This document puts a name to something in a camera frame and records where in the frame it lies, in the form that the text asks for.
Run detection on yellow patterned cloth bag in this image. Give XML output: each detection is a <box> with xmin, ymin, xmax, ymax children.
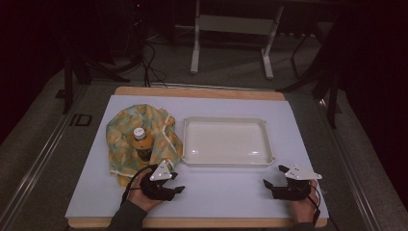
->
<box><xmin>105</xmin><ymin>103</ymin><xmax>184</xmax><ymax>189</ymax></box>

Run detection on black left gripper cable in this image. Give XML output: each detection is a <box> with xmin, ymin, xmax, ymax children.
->
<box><xmin>119</xmin><ymin>164</ymin><xmax>159</xmax><ymax>207</ymax></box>

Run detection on white metal desk frame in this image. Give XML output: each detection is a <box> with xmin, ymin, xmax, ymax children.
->
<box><xmin>190</xmin><ymin>0</ymin><xmax>285</xmax><ymax>81</ymax></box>

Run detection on black tripod stand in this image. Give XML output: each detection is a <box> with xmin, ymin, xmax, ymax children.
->
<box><xmin>62</xmin><ymin>38</ymin><xmax>132</xmax><ymax>116</ymax></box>

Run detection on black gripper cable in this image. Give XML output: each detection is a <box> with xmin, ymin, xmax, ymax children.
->
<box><xmin>119</xmin><ymin>164</ymin><xmax>159</xmax><ymax>207</ymax></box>
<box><xmin>299</xmin><ymin>183</ymin><xmax>322</xmax><ymax>227</ymax></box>

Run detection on white plastic tray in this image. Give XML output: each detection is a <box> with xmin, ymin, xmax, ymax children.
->
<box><xmin>180</xmin><ymin>115</ymin><xmax>276</xmax><ymax>168</ymax></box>

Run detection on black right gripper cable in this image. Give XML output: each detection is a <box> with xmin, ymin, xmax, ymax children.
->
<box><xmin>299</xmin><ymin>183</ymin><xmax>322</xmax><ymax>227</ymax></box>

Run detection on person's right hand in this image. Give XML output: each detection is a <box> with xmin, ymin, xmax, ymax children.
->
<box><xmin>290</xmin><ymin>179</ymin><xmax>319</xmax><ymax>224</ymax></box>

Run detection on orange juice bottle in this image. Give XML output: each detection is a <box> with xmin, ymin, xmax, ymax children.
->
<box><xmin>132</xmin><ymin>127</ymin><xmax>155</xmax><ymax>164</ymax></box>

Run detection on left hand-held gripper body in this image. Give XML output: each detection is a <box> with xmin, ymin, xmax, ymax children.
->
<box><xmin>140</xmin><ymin>160</ymin><xmax>174</xmax><ymax>202</ymax></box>

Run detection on person's left hand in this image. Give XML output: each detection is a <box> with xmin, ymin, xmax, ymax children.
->
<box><xmin>127</xmin><ymin>173</ymin><xmax>159</xmax><ymax>213</ymax></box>

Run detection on black metal stand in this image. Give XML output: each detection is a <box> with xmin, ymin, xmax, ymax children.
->
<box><xmin>276</xmin><ymin>15</ymin><xmax>343</xmax><ymax>130</ymax></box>

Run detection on white table mat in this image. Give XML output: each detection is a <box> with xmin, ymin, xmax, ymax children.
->
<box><xmin>64</xmin><ymin>94</ymin><xmax>330</xmax><ymax>220</ymax></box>

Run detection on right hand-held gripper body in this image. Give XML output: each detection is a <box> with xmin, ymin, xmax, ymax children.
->
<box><xmin>272</xmin><ymin>164</ymin><xmax>322</xmax><ymax>201</ymax></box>

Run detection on black floor cables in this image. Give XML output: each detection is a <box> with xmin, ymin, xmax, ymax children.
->
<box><xmin>140</xmin><ymin>39</ymin><xmax>168</xmax><ymax>89</ymax></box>

